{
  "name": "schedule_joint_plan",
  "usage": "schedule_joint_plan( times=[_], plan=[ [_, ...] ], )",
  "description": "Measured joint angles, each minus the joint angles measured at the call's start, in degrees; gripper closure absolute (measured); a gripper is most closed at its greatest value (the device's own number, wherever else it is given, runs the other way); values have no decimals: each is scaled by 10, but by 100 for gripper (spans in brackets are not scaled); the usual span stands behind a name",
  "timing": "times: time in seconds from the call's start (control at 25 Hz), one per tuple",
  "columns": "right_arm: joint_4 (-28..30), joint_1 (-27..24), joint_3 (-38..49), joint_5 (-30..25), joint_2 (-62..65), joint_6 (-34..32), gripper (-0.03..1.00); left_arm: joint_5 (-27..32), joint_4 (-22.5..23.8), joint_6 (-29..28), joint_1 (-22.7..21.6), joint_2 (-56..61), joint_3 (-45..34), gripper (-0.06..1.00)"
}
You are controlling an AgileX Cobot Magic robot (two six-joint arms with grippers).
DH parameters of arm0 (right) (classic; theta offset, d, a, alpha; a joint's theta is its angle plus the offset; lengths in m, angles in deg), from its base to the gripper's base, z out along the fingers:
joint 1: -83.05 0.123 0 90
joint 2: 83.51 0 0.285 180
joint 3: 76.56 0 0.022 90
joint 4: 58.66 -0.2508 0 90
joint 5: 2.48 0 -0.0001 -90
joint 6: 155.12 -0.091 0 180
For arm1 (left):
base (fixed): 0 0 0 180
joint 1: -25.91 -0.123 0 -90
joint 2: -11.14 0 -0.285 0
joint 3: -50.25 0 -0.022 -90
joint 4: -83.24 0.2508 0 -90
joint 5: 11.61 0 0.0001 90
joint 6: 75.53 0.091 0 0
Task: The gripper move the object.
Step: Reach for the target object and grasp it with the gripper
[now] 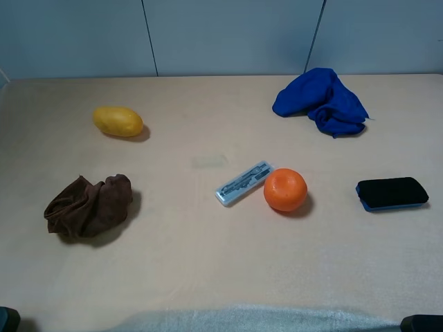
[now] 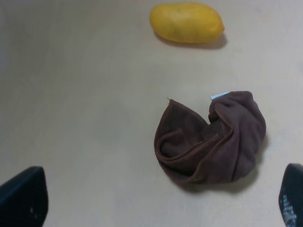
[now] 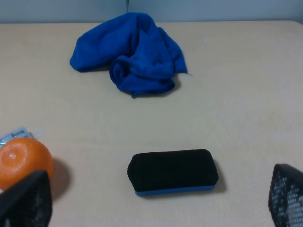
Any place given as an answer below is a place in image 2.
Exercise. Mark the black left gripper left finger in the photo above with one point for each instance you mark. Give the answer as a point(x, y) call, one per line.
point(24, 199)

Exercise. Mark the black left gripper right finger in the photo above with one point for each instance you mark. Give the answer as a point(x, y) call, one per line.
point(291, 196)

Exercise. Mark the brown crumpled cloth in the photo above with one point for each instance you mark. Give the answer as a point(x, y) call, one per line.
point(221, 149)

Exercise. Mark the yellow mango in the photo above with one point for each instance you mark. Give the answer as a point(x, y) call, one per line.
point(186, 22)

